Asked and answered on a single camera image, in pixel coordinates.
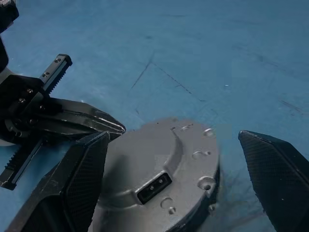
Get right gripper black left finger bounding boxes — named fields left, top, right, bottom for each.
left=4, top=131, right=111, bottom=232

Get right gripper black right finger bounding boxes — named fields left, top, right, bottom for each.
left=238, top=130, right=309, bottom=232

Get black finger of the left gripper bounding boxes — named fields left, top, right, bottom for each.
left=50, top=97, right=126, bottom=133
left=30, top=112, right=117, bottom=141

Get silver motor housing copper windings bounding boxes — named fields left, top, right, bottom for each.
left=88, top=166, right=222, bottom=232

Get round silver motor lid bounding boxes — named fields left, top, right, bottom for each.
left=103, top=116, right=222, bottom=211

